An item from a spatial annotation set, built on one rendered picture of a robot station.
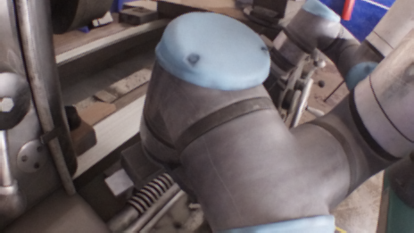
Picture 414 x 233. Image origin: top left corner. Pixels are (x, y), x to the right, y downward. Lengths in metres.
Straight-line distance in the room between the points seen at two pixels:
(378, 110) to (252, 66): 0.12
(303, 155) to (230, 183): 0.06
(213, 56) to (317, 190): 0.12
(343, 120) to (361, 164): 0.05
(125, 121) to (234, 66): 0.33
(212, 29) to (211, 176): 0.11
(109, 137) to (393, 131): 0.41
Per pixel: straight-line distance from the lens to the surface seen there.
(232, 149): 0.17
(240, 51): 0.20
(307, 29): 0.60
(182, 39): 0.19
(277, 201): 0.17
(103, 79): 0.85
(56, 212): 0.38
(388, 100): 0.23
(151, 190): 0.50
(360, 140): 0.24
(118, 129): 0.47
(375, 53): 0.52
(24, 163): 0.32
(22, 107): 0.21
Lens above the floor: 1.14
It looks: 33 degrees down
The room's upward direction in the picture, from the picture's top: 9 degrees clockwise
